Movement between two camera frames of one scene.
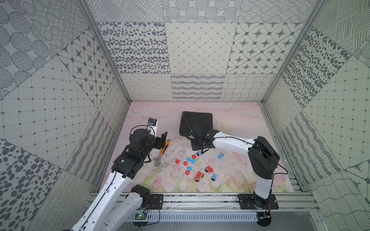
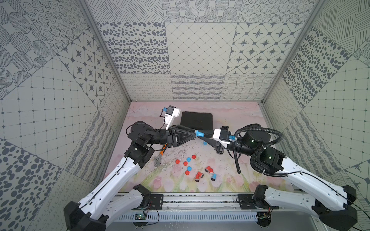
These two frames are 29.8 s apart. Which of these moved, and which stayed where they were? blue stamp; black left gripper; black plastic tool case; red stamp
Moved: black left gripper
Stayed: blue stamp; black plastic tool case; red stamp
